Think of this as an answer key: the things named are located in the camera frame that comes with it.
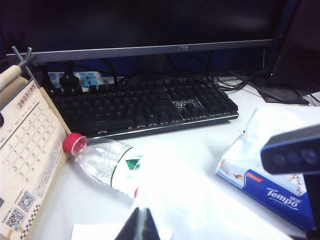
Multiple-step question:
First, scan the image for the white power strip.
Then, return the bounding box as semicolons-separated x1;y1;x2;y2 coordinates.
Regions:
46;70;127;89

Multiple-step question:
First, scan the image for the black HSD computer monitor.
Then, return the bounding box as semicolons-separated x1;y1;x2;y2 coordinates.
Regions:
271;0;320;105

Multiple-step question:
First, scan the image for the white paper stack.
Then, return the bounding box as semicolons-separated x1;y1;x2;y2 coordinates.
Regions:
303;91;320;108

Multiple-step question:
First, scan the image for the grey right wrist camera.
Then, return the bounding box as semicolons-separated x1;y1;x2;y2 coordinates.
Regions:
259;124;320;175

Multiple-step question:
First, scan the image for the beige desk calendar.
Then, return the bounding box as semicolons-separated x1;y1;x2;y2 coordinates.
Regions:
0;46;73;240

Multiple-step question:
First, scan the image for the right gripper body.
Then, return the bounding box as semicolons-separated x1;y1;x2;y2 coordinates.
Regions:
289;171;320;240

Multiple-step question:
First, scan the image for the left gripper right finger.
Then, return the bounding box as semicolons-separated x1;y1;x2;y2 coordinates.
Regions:
141;207;162;240

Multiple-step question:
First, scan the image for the thin black cable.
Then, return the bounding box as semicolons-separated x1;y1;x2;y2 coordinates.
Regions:
216;71;310;106

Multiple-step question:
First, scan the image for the clear water bottle red label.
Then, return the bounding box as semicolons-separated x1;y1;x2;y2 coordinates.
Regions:
62;132;146;201

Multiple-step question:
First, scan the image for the black AOC computer monitor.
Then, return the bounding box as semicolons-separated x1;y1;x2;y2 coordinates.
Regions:
0;0;285;76

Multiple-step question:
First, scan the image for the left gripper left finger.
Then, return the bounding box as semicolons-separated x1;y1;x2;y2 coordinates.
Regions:
113;206;145;240

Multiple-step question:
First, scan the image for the black mechanical keyboard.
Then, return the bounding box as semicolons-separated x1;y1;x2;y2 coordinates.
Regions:
49;76;240;141

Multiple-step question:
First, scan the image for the blue Tempo tissue pack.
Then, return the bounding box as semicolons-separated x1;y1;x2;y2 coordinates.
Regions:
214;107;320;232

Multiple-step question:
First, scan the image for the white paper tissue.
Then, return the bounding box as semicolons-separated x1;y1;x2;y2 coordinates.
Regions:
71;223;131;240
133;141;291;240
246;107;320;161

